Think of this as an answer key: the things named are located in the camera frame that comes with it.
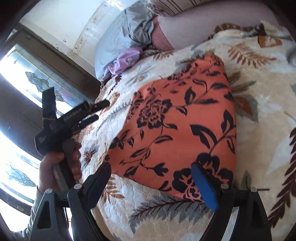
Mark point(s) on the purple floral cloth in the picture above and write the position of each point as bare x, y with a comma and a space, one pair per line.
124, 58

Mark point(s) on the leaf print fleece blanket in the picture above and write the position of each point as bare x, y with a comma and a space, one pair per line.
266, 115

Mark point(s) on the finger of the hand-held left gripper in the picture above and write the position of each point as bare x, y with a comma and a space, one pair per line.
100, 105
89, 120

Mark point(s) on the beige striped pillow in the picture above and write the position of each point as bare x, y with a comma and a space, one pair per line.
166, 5

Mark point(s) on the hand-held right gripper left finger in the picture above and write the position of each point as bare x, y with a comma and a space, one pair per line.
101, 180

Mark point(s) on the grey cloth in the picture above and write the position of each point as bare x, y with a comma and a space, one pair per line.
143, 30

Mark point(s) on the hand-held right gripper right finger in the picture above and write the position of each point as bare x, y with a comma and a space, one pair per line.
204, 190

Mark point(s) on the pink bed sheet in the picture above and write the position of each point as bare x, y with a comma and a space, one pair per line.
208, 25

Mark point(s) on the person's left hand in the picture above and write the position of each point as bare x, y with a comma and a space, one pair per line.
48, 171

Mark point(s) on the light blue pillow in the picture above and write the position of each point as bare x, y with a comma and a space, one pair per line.
111, 46

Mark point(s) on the wooden frame patterned glass window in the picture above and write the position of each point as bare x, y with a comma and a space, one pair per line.
23, 69

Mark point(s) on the orange floral garment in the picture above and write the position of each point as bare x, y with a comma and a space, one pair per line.
173, 115

